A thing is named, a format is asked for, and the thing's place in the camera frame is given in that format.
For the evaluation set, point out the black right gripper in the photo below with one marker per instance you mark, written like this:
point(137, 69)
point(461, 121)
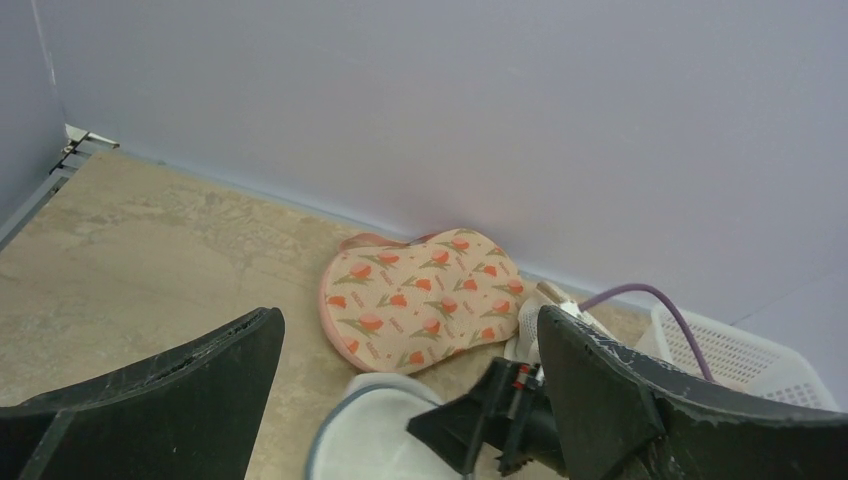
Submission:
point(507, 409)

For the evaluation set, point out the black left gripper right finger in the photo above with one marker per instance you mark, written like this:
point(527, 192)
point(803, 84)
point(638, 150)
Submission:
point(621, 414)

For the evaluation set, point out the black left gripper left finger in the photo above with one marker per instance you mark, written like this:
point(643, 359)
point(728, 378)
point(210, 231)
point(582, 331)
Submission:
point(191, 412)

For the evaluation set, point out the floral mesh laundry bag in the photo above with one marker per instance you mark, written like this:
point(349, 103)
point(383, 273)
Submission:
point(400, 307)

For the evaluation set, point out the white round mesh bag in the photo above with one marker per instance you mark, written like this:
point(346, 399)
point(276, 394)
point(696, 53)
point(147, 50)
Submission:
point(365, 436)

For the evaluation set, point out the white plastic basket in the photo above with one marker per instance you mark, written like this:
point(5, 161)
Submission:
point(737, 359)

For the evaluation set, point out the white mesh drawstring bag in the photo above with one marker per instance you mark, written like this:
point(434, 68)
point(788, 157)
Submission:
point(523, 347)

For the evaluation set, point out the metal corner bracket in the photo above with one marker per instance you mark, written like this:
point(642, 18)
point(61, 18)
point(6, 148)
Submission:
point(81, 145)

